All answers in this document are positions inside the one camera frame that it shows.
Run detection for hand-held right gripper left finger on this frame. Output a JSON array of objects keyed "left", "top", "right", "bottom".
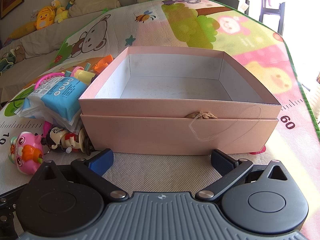
[{"left": 37, "top": 148, "right": 127, "bottom": 202}]

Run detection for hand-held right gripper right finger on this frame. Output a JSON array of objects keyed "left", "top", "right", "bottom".
[{"left": 195, "top": 149, "right": 288, "bottom": 202}]

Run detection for pink cardboard box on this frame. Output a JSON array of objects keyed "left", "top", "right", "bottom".
[{"left": 78, "top": 46, "right": 283, "bottom": 155}]

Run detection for blue wet wipes pack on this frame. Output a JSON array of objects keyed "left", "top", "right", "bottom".
[{"left": 19, "top": 77, "right": 88, "bottom": 133}]

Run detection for pink round toy yellow base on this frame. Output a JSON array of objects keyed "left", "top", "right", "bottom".
[{"left": 71, "top": 66, "right": 97, "bottom": 85}]

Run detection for pink plastic basket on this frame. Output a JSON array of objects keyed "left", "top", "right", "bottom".
[{"left": 34, "top": 72, "right": 66, "bottom": 90}]

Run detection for wind-up doll toy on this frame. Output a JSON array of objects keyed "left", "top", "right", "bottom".
[{"left": 45, "top": 126, "right": 87, "bottom": 153}]

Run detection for pink pig toy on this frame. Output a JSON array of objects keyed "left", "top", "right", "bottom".
[{"left": 8, "top": 131, "right": 45, "bottom": 174}]

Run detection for orange plastic toy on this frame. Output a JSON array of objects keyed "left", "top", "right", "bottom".
[{"left": 92, "top": 54, "right": 113, "bottom": 74}]

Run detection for printed cartoon play mat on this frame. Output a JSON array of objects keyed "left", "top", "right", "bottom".
[{"left": 0, "top": 0, "right": 320, "bottom": 195}]

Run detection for green cloth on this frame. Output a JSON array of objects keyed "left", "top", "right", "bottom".
[{"left": 0, "top": 52, "right": 15, "bottom": 76}]

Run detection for small brown plush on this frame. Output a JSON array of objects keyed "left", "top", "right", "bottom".
[{"left": 12, "top": 44, "right": 25, "bottom": 63}]

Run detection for beige sofa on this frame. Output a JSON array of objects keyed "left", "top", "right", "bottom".
[{"left": 0, "top": 0, "right": 155, "bottom": 98}]

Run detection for long yellow plush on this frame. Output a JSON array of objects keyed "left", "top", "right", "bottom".
[{"left": 10, "top": 21, "right": 36, "bottom": 40}]

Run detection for small yellow duck plush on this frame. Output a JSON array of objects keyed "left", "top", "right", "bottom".
[{"left": 51, "top": 0, "right": 69, "bottom": 23}]

